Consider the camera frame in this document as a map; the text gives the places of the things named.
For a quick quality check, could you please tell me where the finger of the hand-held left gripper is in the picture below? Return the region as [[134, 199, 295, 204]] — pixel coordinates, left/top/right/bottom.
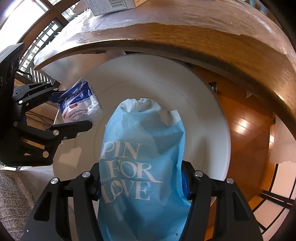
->
[[45, 122, 93, 141], [12, 81, 64, 109]]

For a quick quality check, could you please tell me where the grey woven fabric cushion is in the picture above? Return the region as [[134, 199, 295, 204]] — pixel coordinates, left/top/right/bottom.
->
[[0, 166, 54, 235]]

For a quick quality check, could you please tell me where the white panel with black trim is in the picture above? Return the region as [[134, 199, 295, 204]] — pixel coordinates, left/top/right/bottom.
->
[[252, 162, 296, 241]]

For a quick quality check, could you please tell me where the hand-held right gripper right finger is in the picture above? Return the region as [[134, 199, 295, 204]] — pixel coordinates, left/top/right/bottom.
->
[[181, 160, 264, 241]]

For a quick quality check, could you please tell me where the small black metal fitting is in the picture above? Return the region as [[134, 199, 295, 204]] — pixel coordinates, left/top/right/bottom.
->
[[207, 81, 219, 93]]

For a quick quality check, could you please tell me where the black balcony railing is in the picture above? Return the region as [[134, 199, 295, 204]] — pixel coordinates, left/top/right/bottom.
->
[[18, 20, 61, 83]]

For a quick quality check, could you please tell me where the round wooden table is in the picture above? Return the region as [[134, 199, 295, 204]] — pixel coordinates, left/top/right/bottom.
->
[[34, 0, 296, 149]]

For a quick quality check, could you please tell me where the round white bin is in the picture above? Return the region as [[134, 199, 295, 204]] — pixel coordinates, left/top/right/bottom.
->
[[52, 54, 232, 184]]

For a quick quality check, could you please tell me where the white blue tissue packet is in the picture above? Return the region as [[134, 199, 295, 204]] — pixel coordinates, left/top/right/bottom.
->
[[57, 80, 103, 123]]

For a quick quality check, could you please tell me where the white printed carton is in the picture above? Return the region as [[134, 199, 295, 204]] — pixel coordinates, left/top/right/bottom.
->
[[84, 0, 137, 16]]

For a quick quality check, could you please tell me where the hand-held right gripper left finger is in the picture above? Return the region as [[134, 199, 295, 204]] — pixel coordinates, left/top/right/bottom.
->
[[21, 162, 103, 241]]

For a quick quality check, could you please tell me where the white torn paper sheet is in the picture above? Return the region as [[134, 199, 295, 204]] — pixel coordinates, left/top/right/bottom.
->
[[269, 113, 296, 165]]

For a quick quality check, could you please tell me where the brown framed window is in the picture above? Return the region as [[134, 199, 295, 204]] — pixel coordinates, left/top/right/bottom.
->
[[0, 0, 78, 70]]

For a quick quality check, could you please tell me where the blue Pin For Love bag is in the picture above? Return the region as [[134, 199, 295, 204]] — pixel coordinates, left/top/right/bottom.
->
[[97, 97, 193, 241]]

